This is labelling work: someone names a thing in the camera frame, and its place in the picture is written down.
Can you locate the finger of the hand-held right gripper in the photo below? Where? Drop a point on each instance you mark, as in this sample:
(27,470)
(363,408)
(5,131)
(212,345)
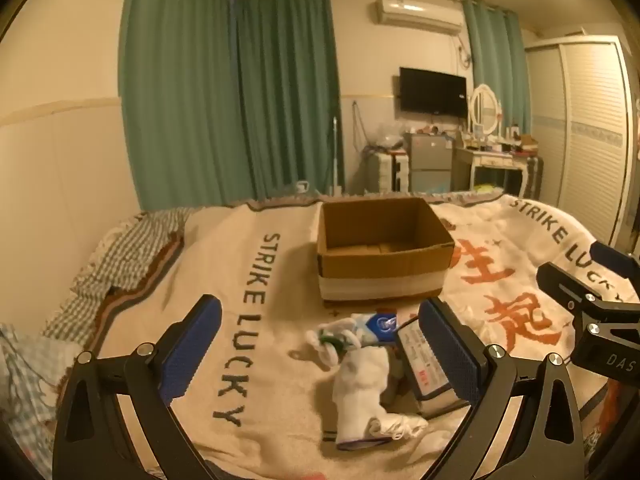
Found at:
(560,282)
(607,255)

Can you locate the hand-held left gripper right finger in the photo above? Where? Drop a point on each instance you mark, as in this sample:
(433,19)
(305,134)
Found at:
(450,350)

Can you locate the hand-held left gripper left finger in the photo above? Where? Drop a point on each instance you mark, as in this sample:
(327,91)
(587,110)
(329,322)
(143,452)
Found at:
(192,350)

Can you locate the grey labelled pouch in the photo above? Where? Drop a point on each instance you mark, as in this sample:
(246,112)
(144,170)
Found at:
(425,370)

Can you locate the white cloth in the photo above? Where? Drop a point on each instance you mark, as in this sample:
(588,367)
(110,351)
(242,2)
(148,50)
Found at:
(400,427)

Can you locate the white sock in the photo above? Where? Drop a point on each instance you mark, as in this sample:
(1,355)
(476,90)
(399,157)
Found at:
(362,385)

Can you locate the brown cardboard box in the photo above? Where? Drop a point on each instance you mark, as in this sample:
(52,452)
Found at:
(380,270)

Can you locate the cream printed blanket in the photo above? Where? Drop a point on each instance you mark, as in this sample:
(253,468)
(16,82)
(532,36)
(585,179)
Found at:
(270,360)

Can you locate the checked bed sheet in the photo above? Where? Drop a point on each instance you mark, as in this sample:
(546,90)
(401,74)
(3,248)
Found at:
(130,255)

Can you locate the green white bin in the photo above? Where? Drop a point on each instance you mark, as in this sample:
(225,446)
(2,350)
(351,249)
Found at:
(487,188)

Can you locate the white slatted wardrobe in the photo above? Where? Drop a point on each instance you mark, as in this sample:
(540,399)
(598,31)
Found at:
(585,135)

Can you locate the white dressing table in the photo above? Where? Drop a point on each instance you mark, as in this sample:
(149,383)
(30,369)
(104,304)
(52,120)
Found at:
(487,160)

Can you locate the light blue checked cloth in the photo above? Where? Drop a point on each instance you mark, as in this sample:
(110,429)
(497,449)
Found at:
(30,380)

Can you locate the grey small fridge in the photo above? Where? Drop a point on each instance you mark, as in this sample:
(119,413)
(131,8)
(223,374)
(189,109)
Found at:
(430,162)

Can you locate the white suitcase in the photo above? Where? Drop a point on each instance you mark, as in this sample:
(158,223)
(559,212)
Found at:
(387,172)

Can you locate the white oval mirror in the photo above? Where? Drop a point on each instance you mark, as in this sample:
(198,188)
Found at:
(485,107)

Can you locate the narrow green curtain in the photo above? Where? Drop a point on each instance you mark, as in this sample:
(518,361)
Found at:
(495,70)

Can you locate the clear plastic bag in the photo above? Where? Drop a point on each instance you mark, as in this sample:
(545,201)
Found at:
(387,136)

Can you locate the white upright pole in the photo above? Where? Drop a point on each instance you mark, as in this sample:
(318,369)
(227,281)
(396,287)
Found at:
(336,155)

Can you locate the wide green curtain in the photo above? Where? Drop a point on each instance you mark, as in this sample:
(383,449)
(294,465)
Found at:
(180,100)

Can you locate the green corner curtain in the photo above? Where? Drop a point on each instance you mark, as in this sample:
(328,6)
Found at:
(285,95)

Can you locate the white air conditioner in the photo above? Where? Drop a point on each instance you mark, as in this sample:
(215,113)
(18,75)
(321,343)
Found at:
(417,12)

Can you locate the black wall television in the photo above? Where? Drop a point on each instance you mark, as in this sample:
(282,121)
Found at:
(432,91)

